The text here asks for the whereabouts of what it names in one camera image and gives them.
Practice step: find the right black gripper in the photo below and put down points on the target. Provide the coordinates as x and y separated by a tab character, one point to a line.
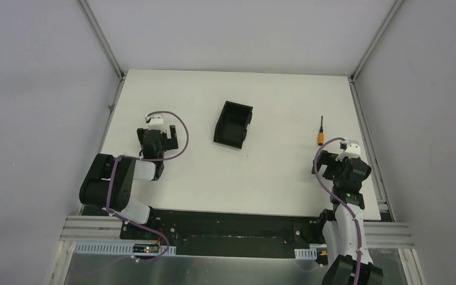
333	164

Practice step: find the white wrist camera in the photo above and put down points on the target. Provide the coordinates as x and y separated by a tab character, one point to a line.
155	119
350	149

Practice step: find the aluminium frame left post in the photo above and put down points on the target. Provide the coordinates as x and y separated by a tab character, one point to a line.
101	38

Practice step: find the black plastic bin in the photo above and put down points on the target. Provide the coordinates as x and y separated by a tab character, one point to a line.
232	125

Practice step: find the orange-handled black screwdriver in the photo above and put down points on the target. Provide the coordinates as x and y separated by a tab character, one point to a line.
320	138

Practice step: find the aluminium frame front rail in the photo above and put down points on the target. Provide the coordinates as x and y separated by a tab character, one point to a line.
107	229

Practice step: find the aluminium frame right post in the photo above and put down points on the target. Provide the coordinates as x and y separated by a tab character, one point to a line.
395	6

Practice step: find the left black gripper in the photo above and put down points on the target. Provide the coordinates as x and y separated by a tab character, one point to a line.
156	133

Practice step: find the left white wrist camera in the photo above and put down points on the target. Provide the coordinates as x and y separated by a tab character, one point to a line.
155	119

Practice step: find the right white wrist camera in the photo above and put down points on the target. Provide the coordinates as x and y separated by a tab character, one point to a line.
350	149

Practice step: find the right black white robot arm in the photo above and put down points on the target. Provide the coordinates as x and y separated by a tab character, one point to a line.
349	261

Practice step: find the white slotted cable duct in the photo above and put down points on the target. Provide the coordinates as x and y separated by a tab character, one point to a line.
117	248

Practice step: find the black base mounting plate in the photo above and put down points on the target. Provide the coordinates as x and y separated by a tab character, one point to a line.
229	235

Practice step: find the small green-lit circuit board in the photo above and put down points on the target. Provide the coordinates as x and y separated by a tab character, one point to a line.
145	248

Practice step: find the aluminium frame post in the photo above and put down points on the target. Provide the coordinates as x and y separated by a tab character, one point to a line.
395	6
101	38

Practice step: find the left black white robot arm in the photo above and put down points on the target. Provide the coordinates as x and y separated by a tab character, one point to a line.
108	183

